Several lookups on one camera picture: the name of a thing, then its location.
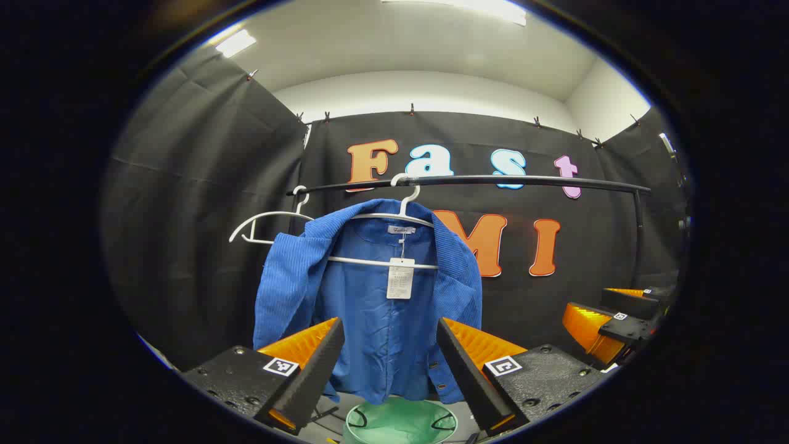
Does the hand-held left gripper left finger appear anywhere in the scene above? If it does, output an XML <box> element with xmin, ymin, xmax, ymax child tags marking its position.
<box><xmin>181</xmin><ymin>317</ymin><xmax>346</xmax><ymax>436</ymax></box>

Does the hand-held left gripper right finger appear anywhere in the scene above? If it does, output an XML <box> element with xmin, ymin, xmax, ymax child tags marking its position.
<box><xmin>436</xmin><ymin>317</ymin><xmax>608</xmax><ymax>435</ymax></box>

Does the blue corduroy jacket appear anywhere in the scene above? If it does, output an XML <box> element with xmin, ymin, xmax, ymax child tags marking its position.
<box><xmin>253</xmin><ymin>199</ymin><xmax>483</xmax><ymax>406</ymax></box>

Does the green laundry hamper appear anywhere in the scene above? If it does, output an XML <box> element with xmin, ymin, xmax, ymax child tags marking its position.
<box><xmin>342</xmin><ymin>397</ymin><xmax>460</xmax><ymax>444</ymax></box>

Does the white clothes hanger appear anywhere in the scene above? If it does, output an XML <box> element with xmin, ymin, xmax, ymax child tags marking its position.
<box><xmin>327</xmin><ymin>173</ymin><xmax>439</xmax><ymax>270</ymax></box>
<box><xmin>229</xmin><ymin>186</ymin><xmax>315</xmax><ymax>245</ymax></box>

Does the black clothes rack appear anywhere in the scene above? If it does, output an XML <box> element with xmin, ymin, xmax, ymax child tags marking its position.
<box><xmin>285</xmin><ymin>175</ymin><xmax>652</xmax><ymax>290</ymax></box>

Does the black backdrop cloth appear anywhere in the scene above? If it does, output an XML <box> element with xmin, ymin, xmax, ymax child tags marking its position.
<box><xmin>102</xmin><ymin>43</ymin><xmax>688</xmax><ymax>371</ymax></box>

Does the small ceiling light panel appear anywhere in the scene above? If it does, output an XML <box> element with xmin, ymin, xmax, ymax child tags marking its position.
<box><xmin>215</xmin><ymin>29</ymin><xmax>258</xmax><ymax>59</ymax></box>

